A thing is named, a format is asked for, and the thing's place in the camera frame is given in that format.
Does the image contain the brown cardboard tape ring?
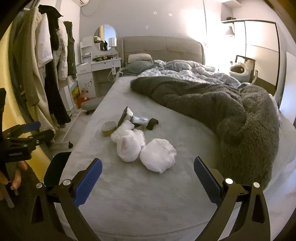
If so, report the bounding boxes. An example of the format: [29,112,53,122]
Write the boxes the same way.
[101,120,117,138]

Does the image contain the small black curved object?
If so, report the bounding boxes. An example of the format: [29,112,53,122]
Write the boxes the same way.
[146,118,159,131]

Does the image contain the left hand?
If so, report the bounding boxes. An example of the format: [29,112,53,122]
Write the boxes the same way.
[0,161,28,190]

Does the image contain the clothes rack wheeled base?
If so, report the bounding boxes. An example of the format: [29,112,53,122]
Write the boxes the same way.
[47,109,86,149]

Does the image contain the red bag on floor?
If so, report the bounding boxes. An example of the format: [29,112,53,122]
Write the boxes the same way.
[76,97,89,108]

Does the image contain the colourful picture book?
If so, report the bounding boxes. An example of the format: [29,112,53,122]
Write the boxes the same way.
[69,81,80,108]

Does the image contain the grey padded stool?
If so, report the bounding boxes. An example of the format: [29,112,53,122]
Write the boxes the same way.
[81,96,104,115]

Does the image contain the hanging clothes on rack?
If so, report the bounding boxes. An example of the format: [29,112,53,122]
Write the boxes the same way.
[9,4,75,132]

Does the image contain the dark grey fluffy blanket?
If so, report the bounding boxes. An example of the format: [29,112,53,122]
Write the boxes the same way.
[130,76,280,188]

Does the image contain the white dressing table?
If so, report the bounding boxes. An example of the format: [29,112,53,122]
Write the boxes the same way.
[76,36,121,98]

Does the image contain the blue white tissue packet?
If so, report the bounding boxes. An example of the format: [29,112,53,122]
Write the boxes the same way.
[131,115,149,126]

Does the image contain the grey bed mattress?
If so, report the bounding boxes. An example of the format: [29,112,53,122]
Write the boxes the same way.
[54,75,296,241]

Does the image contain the grey green pillow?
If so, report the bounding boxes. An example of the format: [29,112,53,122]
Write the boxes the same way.
[120,60,154,76]

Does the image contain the round vanity mirror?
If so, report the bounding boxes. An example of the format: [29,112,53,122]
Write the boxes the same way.
[93,24,117,51]

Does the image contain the white table lamp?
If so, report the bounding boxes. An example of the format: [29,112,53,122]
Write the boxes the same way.
[108,37,117,48]

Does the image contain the beige pillow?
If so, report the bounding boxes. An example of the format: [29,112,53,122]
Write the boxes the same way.
[127,53,152,63]

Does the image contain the beige padded headboard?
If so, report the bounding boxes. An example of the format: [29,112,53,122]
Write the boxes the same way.
[116,36,205,64]

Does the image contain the white cat bed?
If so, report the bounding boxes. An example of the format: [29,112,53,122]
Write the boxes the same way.
[229,62,250,83]

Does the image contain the blue white patterned duvet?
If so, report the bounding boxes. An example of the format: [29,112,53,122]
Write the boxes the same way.
[138,60,241,88]

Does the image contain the white wardrobe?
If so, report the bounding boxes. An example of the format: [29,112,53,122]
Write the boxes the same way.
[221,19,281,95]

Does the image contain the white charger with cable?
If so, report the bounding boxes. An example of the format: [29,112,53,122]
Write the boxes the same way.
[107,64,116,82]

